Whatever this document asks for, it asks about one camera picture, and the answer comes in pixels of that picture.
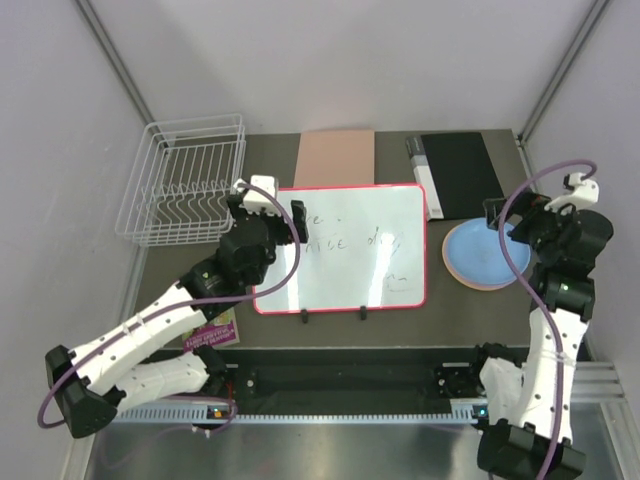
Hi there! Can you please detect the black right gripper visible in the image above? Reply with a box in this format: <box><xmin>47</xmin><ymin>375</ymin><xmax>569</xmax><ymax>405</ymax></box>
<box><xmin>483</xmin><ymin>186</ymin><xmax>579</xmax><ymax>262</ymax></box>

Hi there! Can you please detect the blue plate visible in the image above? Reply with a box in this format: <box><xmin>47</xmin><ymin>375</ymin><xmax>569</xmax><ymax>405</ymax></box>
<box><xmin>445</xmin><ymin>218</ymin><xmax>517</xmax><ymax>285</ymax></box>

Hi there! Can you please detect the purple plate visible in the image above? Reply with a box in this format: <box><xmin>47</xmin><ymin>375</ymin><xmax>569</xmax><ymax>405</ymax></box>
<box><xmin>441</xmin><ymin>236</ymin><xmax>513</xmax><ymax>292</ymax></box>

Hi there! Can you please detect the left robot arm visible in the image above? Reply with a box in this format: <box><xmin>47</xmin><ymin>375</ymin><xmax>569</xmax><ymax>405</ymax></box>
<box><xmin>45</xmin><ymin>190</ymin><xmax>308</xmax><ymax>439</ymax></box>

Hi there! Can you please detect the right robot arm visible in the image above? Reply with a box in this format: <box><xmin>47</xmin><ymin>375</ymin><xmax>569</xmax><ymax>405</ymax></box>
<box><xmin>466</xmin><ymin>189</ymin><xmax>614</xmax><ymax>479</ymax></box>

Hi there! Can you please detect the black folder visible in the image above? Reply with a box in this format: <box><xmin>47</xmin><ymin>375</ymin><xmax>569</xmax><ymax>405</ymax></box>
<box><xmin>405</xmin><ymin>132</ymin><xmax>504</xmax><ymax>221</ymax></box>

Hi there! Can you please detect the brown cardboard sheet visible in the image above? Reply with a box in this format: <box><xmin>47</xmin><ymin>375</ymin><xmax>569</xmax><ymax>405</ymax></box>
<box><xmin>293</xmin><ymin>129</ymin><xmax>375</xmax><ymax>188</ymax></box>

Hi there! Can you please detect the red framed whiteboard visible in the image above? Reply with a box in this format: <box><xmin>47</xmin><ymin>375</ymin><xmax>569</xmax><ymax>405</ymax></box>
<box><xmin>254</xmin><ymin>184</ymin><xmax>427</xmax><ymax>315</ymax></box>

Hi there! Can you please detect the purple treehouse children's book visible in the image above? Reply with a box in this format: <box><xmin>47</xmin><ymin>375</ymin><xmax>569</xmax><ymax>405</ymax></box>
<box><xmin>182</xmin><ymin>309</ymin><xmax>240</xmax><ymax>352</ymax></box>

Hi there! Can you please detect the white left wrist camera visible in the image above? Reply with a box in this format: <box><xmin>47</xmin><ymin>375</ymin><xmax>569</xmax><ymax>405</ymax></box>
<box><xmin>233</xmin><ymin>175</ymin><xmax>279</xmax><ymax>216</ymax></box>

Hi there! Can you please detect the white wire dish rack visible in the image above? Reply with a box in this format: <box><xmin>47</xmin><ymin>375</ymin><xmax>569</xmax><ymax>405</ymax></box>
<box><xmin>115</xmin><ymin>113</ymin><xmax>246</xmax><ymax>247</ymax></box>

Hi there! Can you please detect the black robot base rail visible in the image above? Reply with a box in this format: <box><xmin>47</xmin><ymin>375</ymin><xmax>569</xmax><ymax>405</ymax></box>
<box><xmin>144</xmin><ymin>347</ymin><xmax>501</xmax><ymax>416</ymax></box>

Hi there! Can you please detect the grey slotted cable duct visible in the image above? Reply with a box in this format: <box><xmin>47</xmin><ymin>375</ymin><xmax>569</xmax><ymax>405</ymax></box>
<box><xmin>113</xmin><ymin>401</ymin><xmax>489</xmax><ymax>425</ymax></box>

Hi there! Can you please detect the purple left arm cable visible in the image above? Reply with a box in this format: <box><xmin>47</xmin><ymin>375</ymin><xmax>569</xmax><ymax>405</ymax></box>
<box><xmin>38</xmin><ymin>183</ymin><xmax>304</xmax><ymax>431</ymax></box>

